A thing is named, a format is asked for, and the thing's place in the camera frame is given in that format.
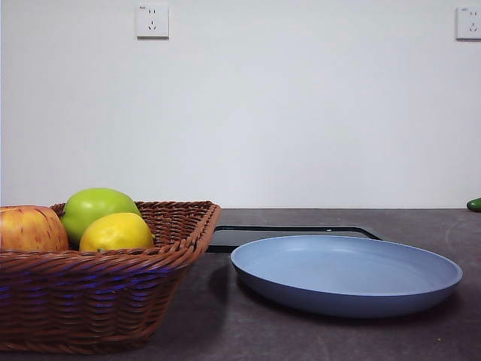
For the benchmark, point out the dark flat tray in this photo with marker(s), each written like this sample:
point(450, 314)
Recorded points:
point(225, 238)

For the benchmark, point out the blue round plate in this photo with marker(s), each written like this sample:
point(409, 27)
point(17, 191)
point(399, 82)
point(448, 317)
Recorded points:
point(338, 278)

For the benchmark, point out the brown woven wicker basket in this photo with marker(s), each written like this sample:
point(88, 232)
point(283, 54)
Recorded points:
point(94, 293)

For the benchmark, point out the yellow lemon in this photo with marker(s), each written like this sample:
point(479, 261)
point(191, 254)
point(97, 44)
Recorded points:
point(116, 233)

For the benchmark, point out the green apple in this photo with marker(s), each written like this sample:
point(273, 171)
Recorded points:
point(94, 205)

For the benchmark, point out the dark green vegetable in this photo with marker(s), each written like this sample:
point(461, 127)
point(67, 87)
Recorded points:
point(475, 204)

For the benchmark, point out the white wall socket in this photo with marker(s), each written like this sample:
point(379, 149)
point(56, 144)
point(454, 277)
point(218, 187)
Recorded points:
point(469, 23)
point(152, 20)

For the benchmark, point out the red yellow apple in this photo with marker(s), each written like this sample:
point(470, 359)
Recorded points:
point(30, 229)

